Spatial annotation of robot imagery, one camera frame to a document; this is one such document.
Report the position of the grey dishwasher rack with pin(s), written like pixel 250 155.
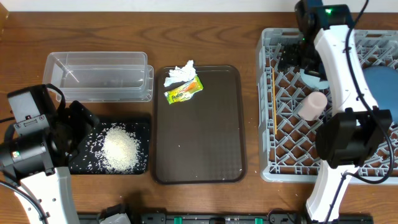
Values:
pixel 290 156

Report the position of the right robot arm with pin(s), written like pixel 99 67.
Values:
pixel 357 126

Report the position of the pink cup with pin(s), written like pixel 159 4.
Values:
pixel 313 106

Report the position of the brown serving tray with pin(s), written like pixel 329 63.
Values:
pixel 200 140

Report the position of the light blue bowl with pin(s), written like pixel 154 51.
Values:
pixel 312 81

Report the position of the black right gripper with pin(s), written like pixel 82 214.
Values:
pixel 289 58

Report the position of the clear plastic bin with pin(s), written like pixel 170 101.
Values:
pixel 101 77

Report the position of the pile of white rice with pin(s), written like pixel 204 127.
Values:
pixel 119 149

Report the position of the wooden chopstick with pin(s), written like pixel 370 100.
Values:
pixel 274 102

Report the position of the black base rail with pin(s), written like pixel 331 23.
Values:
pixel 272 218

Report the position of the dark blue plate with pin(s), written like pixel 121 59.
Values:
pixel 382 82

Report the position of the black plastic tray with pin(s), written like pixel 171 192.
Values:
pixel 109 146

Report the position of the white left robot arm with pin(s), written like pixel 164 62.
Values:
pixel 37 160

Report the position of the white tissue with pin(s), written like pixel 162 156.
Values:
pixel 184 74

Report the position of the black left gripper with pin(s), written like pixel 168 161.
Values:
pixel 84 125

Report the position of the yellow snack wrapper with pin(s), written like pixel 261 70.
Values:
pixel 184 92

